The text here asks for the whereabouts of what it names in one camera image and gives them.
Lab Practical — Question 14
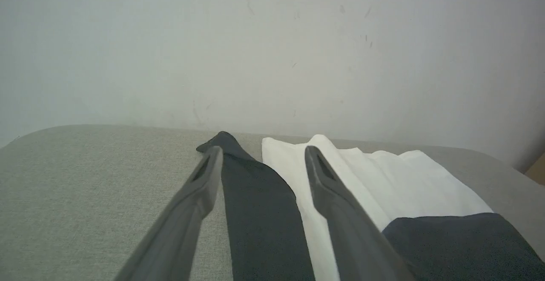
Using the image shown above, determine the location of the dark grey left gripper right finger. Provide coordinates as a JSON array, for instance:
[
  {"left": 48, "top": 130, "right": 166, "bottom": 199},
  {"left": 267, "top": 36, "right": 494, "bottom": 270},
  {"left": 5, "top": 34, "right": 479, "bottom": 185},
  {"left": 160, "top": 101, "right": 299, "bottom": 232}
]
[{"left": 304, "top": 146, "right": 417, "bottom": 281}]

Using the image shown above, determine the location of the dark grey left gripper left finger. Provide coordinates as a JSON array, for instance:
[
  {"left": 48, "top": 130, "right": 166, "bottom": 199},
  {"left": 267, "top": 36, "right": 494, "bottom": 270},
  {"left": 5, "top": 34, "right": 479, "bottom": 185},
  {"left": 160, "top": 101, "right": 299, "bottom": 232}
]
[{"left": 113, "top": 146, "right": 224, "bottom": 281}]

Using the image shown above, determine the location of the white shirt with dark grey sleeves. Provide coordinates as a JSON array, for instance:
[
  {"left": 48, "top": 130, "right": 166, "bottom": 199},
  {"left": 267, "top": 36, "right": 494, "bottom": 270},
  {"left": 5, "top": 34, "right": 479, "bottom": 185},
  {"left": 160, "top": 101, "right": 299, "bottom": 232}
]
[{"left": 196, "top": 131, "right": 545, "bottom": 281}]

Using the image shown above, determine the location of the brown cardboard box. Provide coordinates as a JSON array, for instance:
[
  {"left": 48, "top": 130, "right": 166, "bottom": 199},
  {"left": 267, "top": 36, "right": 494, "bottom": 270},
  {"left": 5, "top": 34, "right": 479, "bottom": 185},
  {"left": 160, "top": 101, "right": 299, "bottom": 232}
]
[{"left": 524, "top": 152, "right": 545, "bottom": 186}]

